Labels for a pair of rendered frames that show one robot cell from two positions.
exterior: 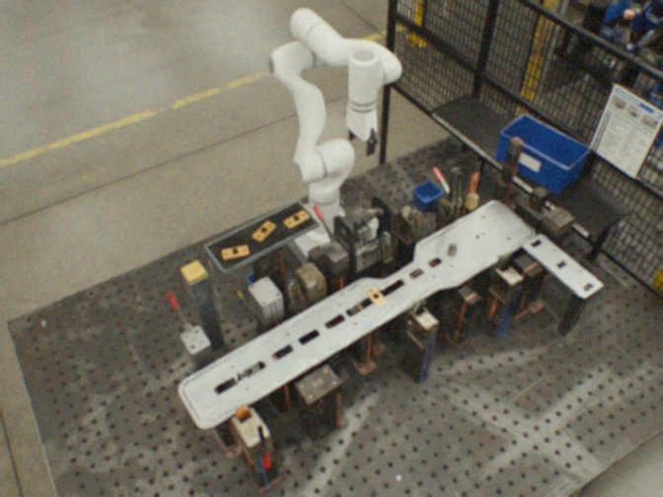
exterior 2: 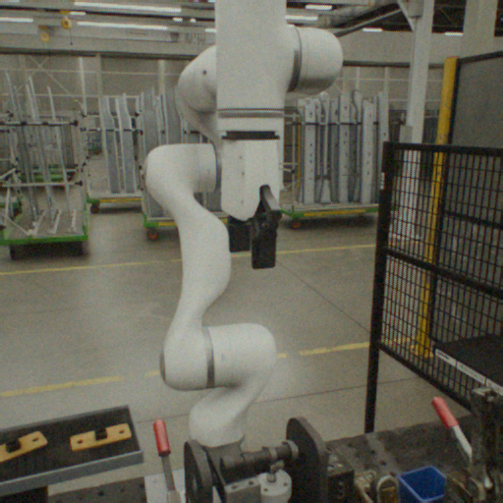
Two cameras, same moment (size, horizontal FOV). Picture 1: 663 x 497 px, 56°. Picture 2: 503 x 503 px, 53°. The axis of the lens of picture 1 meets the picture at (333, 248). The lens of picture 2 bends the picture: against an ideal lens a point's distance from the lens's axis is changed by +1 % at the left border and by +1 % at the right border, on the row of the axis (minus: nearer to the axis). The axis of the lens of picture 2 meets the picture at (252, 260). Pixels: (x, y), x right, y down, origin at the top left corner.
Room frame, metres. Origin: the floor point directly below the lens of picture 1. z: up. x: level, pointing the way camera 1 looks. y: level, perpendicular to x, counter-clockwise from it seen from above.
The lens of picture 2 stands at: (0.84, -0.24, 1.62)
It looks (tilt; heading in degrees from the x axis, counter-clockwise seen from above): 15 degrees down; 13
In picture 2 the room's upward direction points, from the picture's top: straight up
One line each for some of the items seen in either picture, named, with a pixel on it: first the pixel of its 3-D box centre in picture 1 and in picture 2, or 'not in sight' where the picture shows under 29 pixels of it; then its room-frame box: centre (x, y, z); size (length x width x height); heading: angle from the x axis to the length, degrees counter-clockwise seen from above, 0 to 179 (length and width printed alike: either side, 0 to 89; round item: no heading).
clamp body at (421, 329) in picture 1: (418, 344); not in sight; (1.11, -0.29, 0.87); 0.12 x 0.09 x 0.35; 34
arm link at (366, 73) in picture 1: (364, 75); (253, 53); (1.49, -0.10, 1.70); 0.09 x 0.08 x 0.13; 118
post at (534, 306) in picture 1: (537, 279); not in sight; (1.40, -0.77, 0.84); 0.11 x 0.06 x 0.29; 34
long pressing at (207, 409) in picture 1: (372, 302); not in sight; (1.20, -0.13, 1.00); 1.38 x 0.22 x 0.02; 124
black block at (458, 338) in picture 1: (463, 318); not in sight; (1.23, -0.46, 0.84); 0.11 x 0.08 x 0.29; 34
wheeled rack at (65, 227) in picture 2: not in sight; (45, 178); (6.89, 3.99, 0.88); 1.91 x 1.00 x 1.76; 31
